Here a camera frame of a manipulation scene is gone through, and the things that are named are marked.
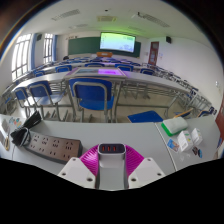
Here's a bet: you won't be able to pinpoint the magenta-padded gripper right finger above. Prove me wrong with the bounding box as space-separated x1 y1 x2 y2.
124 143 167 190

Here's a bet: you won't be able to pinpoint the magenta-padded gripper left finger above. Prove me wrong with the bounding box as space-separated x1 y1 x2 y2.
57 143 100 190

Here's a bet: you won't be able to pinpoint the white charger block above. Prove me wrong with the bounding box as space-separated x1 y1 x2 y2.
97 143 129 191

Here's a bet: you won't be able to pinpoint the dark power strip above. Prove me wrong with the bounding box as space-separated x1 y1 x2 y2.
23 130 84 165

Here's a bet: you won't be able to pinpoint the blue printed card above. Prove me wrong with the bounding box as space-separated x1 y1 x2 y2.
166 138 181 153

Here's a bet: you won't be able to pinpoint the white printed carton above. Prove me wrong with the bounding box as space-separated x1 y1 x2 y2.
190 127 204 147
176 130 194 153

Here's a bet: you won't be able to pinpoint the green and white box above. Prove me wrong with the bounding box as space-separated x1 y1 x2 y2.
160 116 189 137

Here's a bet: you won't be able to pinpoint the colourful printed cards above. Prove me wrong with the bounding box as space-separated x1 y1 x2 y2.
8 116 24 129

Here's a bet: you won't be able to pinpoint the group of grey desks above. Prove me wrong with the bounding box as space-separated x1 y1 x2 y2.
0 56 214 123

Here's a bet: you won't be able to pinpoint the flat glowing desk screen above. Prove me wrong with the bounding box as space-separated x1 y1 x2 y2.
71 67 127 79

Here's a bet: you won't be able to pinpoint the group of blue chairs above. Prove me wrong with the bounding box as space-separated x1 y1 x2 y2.
31 56 216 124

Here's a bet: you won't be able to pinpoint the brown door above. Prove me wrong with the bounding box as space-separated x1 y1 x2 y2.
148 41 160 66

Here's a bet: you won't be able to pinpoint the orange teacher desk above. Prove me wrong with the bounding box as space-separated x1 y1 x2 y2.
96 51 114 58

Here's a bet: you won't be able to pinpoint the tall white-framed window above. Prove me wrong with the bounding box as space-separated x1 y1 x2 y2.
43 32 54 65
10 33 33 82

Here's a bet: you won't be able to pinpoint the green blackboard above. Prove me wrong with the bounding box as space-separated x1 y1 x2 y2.
67 35 142 57

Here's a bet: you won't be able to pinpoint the blue curtain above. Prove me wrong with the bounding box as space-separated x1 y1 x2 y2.
30 33 37 71
52 34 58 63

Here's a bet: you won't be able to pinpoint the lit projection screen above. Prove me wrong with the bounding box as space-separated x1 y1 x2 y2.
99 31 137 54

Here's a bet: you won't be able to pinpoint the slotted ceiling vent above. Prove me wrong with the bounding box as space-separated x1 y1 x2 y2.
68 23 88 30
50 8 82 22

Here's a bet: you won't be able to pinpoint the long ceiling light grille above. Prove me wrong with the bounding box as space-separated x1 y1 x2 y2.
138 12 171 28

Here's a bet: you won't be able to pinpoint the square ceiling air unit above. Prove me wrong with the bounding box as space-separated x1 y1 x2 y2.
97 15 118 23

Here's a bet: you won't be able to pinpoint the white ceiling projector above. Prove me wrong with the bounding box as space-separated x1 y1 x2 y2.
130 12 146 19

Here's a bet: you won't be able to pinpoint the blue chair with metal frame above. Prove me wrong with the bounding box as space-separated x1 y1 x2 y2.
27 80 64 121
68 78 116 124
11 86 34 118

